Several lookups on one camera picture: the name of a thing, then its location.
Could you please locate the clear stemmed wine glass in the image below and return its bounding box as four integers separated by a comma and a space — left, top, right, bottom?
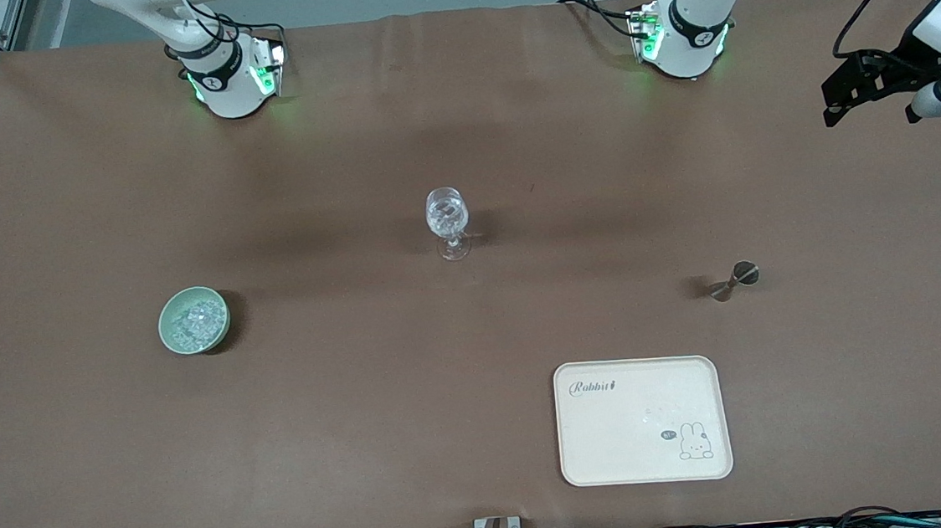
424, 186, 474, 264

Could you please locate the clear ice cubes heap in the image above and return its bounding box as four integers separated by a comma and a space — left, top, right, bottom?
167, 298, 227, 350

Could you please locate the silver metal double jigger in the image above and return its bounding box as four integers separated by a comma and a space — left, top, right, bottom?
707, 259, 764, 304

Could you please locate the pale green ceramic bowl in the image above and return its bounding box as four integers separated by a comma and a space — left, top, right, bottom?
155, 284, 234, 358

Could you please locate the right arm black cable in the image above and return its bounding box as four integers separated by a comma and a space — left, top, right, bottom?
164, 0, 288, 62

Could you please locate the cream rabbit print tray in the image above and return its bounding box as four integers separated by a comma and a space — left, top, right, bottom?
552, 350, 736, 493

